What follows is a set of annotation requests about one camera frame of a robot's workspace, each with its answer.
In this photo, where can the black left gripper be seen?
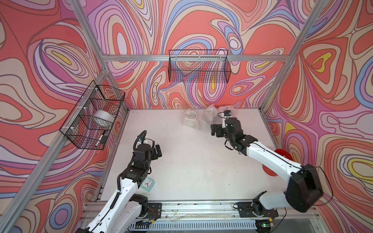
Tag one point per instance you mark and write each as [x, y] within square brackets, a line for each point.
[154, 155]

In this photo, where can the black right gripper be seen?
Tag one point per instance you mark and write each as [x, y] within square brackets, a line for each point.
[217, 127]

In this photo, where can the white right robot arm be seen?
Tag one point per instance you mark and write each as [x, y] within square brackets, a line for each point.
[304, 188]

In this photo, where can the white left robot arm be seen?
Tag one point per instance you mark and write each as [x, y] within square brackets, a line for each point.
[125, 205]

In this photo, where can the teal alarm clock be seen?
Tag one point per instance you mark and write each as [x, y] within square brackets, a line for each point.
[148, 184]

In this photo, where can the black marker in basket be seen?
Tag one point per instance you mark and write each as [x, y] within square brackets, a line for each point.
[99, 140]

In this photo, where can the red pen cup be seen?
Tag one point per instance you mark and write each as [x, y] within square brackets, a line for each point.
[282, 153]

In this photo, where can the white tape roll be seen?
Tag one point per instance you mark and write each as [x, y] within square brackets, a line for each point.
[103, 119]

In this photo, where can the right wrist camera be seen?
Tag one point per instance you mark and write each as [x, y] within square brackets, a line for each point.
[226, 114]

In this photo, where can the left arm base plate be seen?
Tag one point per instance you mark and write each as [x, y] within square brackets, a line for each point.
[153, 212]

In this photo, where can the left wire basket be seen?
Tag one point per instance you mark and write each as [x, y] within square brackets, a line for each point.
[80, 128]

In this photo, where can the wire basket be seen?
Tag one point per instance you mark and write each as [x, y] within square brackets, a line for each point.
[80, 128]
[199, 66]

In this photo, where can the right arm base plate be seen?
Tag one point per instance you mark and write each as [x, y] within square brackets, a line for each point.
[250, 209]

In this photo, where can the back wire basket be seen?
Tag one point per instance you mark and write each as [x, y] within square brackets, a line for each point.
[199, 66]

